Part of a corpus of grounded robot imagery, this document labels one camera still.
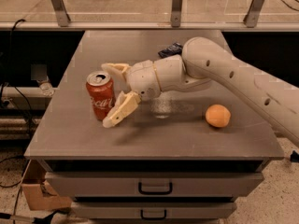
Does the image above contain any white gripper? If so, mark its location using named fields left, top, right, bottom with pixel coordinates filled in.
left=101, top=60, right=161, bottom=128

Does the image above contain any red Coca-Cola can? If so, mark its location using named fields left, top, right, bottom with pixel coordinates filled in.
left=86, top=71, right=115, bottom=120

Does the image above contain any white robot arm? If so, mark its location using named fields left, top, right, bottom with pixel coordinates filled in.
left=102, top=37, right=299, bottom=146

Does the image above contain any dark blue snack bag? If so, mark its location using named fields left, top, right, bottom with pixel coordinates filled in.
left=158, top=42, right=183, bottom=59

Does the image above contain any clear plastic water bottle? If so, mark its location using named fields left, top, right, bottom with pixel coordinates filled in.
left=38, top=80, right=54, bottom=97

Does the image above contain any grey drawer cabinet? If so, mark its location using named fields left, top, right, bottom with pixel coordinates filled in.
left=25, top=30, right=283, bottom=224

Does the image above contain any orange fruit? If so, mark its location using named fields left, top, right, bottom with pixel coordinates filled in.
left=206, top=105, right=231, bottom=128

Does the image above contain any brown cardboard box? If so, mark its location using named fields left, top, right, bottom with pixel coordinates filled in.
left=21, top=161, right=72, bottom=211

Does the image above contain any left metal bracket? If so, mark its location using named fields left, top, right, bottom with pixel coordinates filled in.
left=50, top=0, right=70, bottom=27

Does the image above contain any metal bracket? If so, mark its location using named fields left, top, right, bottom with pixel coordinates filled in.
left=50, top=0, right=70, bottom=27
left=243, top=0, right=265, bottom=28
left=170, top=0, right=183, bottom=27

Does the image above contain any black upper drawer handle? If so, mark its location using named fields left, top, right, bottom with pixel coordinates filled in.
left=137, top=182, right=173, bottom=195

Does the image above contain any black drawer handle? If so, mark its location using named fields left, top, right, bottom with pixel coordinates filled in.
left=140, top=210, right=167, bottom=220
left=137, top=182, right=173, bottom=195

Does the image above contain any middle metal bracket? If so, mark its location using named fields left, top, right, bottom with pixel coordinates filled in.
left=170, top=0, right=183, bottom=27

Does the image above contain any black lower drawer handle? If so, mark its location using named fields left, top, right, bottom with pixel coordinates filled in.
left=140, top=210, right=167, bottom=220

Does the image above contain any black cable left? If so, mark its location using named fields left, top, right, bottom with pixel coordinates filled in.
left=0, top=18, right=38, bottom=138

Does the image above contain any right metal bracket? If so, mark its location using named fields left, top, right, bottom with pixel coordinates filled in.
left=243, top=0, right=265, bottom=28

